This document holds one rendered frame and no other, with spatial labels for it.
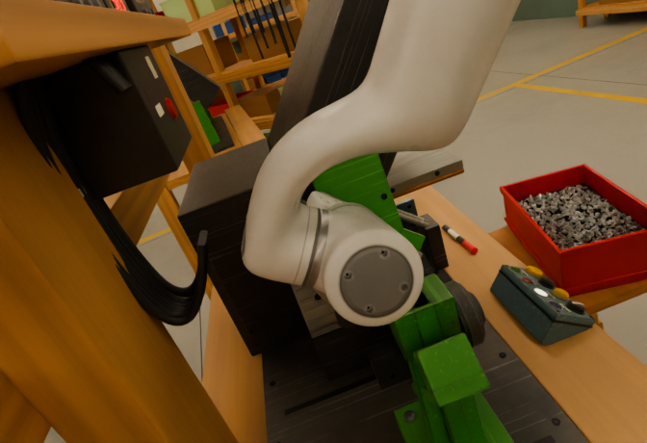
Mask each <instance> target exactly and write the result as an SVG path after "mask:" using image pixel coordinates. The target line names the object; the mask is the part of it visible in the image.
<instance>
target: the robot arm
mask: <svg viewBox="0 0 647 443"><path fill-rule="evenodd" d="M520 2H521V0H389V3H388V7H387V10H386V14H385V16H384V20H383V23H382V26H381V30H380V33H379V37H378V40H377V44H376V47H375V53H374V56H373V59H372V63H371V66H370V69H369V71H368V74H367V76H366V78H365V79H364V81H363V83H362V84H361V85H360V86H359V87H358V88H357V89H356V90H355V91H353V92H352V93H350V94H349V95H347V96H345V97H343V98H341V99H339V100H337V101H335V102H333V103H331V104H329V105H327V106H326V107H324V108H322V109H320V110H319V111H317V112H315V113H314V114H312V115H310V116H309V117H306V118H305V119H304V120H302V121H301V122H299V123H298V124H297V125H295V126H294V127H293V128H292V129H291V130H290V131H288V132H287V133H286V134H285V135H284V136H283V137H282V138H281V139H280V141H279V142H278V143H277V144H276V145H275V146H274V147H273V148H272V150H271V152H270V153H269V155H268V156H267V158H266V159H265V161H264V163H263V165H262V167H261V168H260V170H259V173H258V175H257V177H256V180H255V183H254V187H253V190H252V194H251V198H250V202H249V206H248V210H247V214H246V224H245V228H244V235H243V240H242V248H241V252H242V258H243V262H244V264H245V266H246V268H247V269H248V270H249V271H250V272H251V273H253V274H255V275H258V276H261V277H264V278H266V279H270V280H274V281H279V282H284V283H289V284H294V285H298V286H303V287H308V288H311V289H315V290H317V291H320V292H322V293H325V294H326V296H327V298H328V300H329V302H330V304H331V305H332V307H333V308H334V309H335V310H336V312H337V313H338V314H340V315H341V316H342V317H343V318H345V319H346V320H348V321H350V322H352V323H354V324H356V325H360V326H384V325H388V324H391V323H393V322H394V321H396V320H398V319H399V318H401V317H402V316H403V315H405V314H406V313H407V312H408V311H409V310H410V309H411V308H412V307H413V305H414V304H415V302H416V301H417V299H418V297H419V296H420V294H421V291H422V288H423V283H424V268H423V264H422V260H421V258H420V255H419V253H418V251H417V250H416V249H415V248H414V247H413V245H412V244H411V243H410V242H409V241H408V240H407V239H405V238H404V237H403V236H402V235H401V234H400V233H399V232H398V231H396V230H395V229H394V228H393V227H391V226H390V225H389V224H388V223H386V222H385V221H384V220H382V219H381V218H380V217H378V216H377V215H376V214H375V213H373V212H372V211H371V210H370V209H368V208H367V207H365V206H363V205H361V204H358V203H354V202H342V201H340V200H338V199H336V198H333V197H331V196H329V195H325V194H323V193H320V192H317V191H315V192H312V193H311V194H310V196H309V197H308V199H307V202H306V201H305V200H302V199H301V197H302V195H303V193H304V191H305V189H306V188H307V187H308V185H309V184H310V183H311V182H312V181H313V180H314V179H315V178H316V177H317V176H319V175H320V174H321V173H323V172H324V171H326V170H327V169H330V168H331V167H333V166H335V165H337V164H340V163H342V162H344V161H347V160H349V159H352V158H356V157H360V156H365V155H370V154H377V153H389V152H406V151H431V150H436V149H441V148H444V147H446V146H448V145H450V144H451V143H453V142H454V141H455V140H456V138H457V137H458V136H459V135H460V133H461V132H462V130H463V129H464V127H465V125H466V123H467V121H468V119H469V117H470V115H471V113H472V111H473V109H474V107H475V105H476V103H477V100H478V98H479V94H480V92H481V90H482V88H483V85H484V83H485V81H486V78H487V76H488V74H489V71H490V69H491V67H492V64H493V63H494V61H495V59H496V56H497V54H498V52H499V50H500V47H501V45H502V43H503V40H504V38H505V35H506V32H507V30H508V28H509V26H510V23H511V21H512V19H513V17H514V15H515V13H516V11H517V8H518V6H519V4H520Z"/></svg>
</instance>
